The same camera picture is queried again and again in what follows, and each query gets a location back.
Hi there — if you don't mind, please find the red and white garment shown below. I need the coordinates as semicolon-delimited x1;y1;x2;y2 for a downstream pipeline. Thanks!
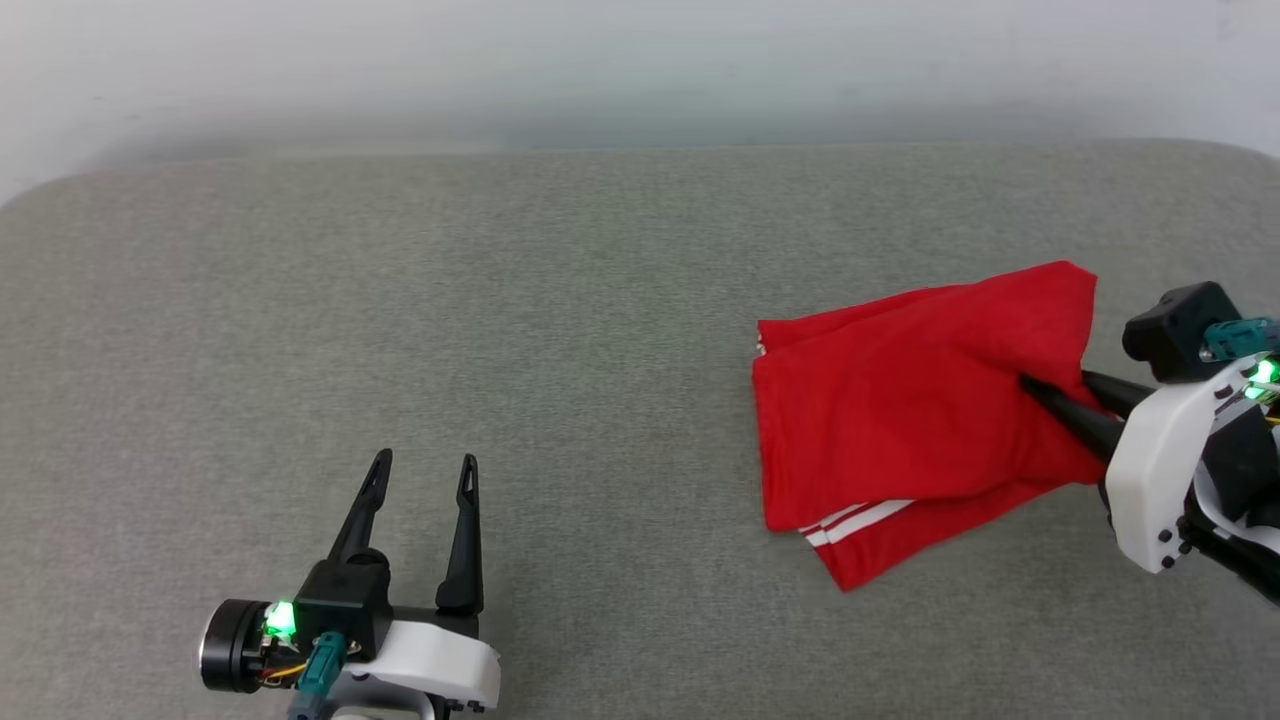
751;260;1113;594

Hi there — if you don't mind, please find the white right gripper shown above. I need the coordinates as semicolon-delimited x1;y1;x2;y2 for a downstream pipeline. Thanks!
1019;360;1256;576

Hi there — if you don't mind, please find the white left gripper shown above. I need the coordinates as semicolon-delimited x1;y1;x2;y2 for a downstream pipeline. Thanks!
198;448;502;720

